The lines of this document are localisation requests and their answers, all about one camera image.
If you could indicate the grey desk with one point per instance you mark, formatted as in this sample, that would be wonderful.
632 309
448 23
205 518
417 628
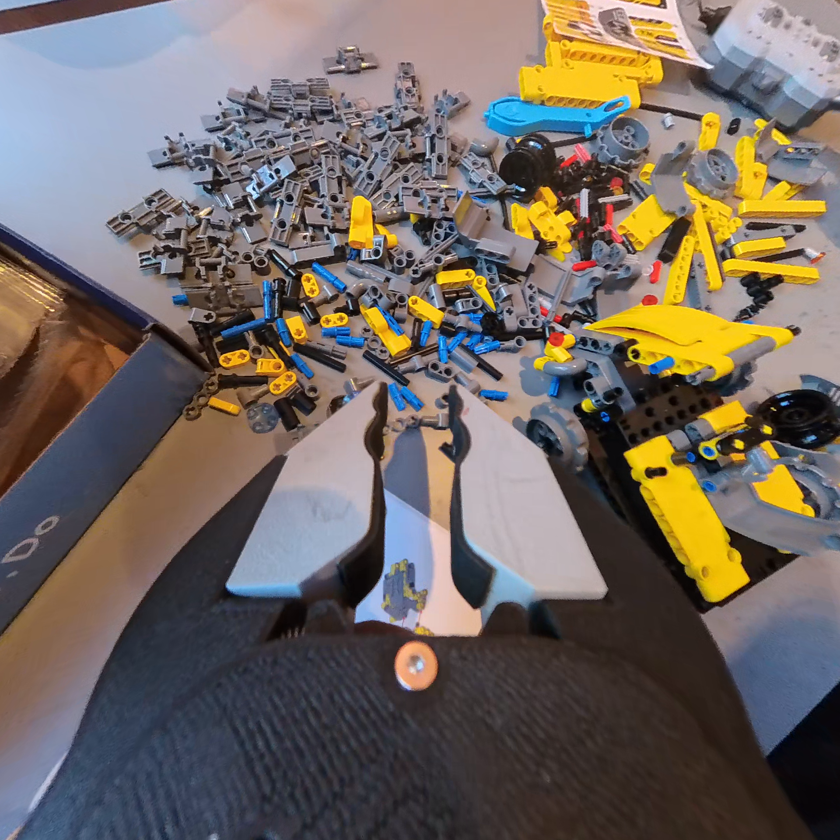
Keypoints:
98 98

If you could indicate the yellow sticker sheet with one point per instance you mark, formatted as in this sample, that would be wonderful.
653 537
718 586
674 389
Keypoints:
630 26

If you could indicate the dark cardboard box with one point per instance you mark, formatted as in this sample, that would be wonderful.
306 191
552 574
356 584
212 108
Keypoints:
79 446

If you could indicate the small grey link connector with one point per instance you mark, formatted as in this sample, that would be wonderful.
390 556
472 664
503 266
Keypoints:
420 420

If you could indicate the yellow black brick vehicle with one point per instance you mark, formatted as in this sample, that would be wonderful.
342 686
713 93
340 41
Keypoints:
682 512

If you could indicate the blue curved brick panel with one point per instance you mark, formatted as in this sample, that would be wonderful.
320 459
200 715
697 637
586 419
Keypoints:
544 118

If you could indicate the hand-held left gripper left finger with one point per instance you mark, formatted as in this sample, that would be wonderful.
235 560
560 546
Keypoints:
308 518

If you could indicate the instruction booklet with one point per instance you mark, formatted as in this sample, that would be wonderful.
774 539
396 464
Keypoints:
420 558

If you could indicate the grey battery hub block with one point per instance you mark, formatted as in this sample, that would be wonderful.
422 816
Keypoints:
774 59

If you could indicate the black rimmed wheel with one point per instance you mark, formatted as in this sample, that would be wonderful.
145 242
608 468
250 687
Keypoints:
525 164

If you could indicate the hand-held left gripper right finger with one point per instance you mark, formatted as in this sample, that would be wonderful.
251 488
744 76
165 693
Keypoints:
525 525

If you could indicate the crumpled plastic bag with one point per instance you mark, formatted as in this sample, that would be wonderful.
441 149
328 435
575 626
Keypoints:
52 361

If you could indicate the pile of yellow brick beams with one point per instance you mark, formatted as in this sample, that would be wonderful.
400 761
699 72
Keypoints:
709 223

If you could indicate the pile of small dark connectors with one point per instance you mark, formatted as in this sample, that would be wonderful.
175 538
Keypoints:
315 197

